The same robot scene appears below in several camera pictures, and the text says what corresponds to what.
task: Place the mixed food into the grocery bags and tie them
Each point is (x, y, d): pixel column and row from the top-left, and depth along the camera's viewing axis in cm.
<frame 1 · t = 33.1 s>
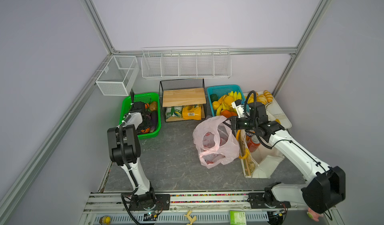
left hand: (146, 126, 98), fingers open
right hand: (223, 122, 77), fingers closed
orange Fanta can: (248, 135, 90), point 9 cm above the table
yellow snack packet: (192, 112, 103), point 7 cm above the table
green snack packet: (175, 111, 106), point 5 cm above the table
teal plastic fruit basket: (222, 90, 118), point 7 cm above the table
white plastic tray: (275, 114, 108), point 2 cm above the table
yellow banana bunch: (223, 106, 110), point 5 cm above the table
green avocado: (214, 97, 117), point 4 cm above the table
brown potato: (153, 107, 110), point 5 cm above the table
striped croissant middle: (262, 99, 117), point 2 cm above the table

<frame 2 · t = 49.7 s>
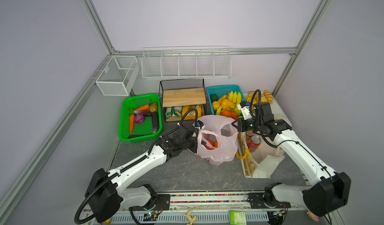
left hand: (199, 140, 78), fingers open
right hand: (233, 124, 79), fingers closed
carrot: (144, 108, 113), point 2 cm above the table
pale purple long eggplant: (147, 113, 107), point 4 cm above the table
carrot 2: (132, 122, 104), point 3 cm above the table
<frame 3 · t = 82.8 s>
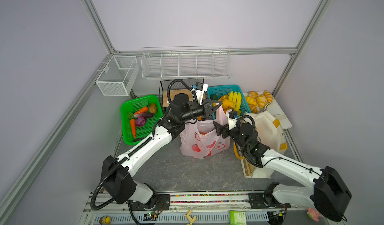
left hand: (223, 105, 64), fingers closed
right hand: (221, 119, 77), fingers open
pink plastic grocery bag: (199, 139, 76), point 20 cm above the table
yellow striped croissant front: (253, 108, 110), point 3 cm above the table
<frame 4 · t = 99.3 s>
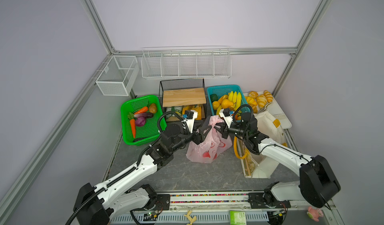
left hand: (207, 126, 68), fingers open
right hand: (211, 124, 77), fingers closed
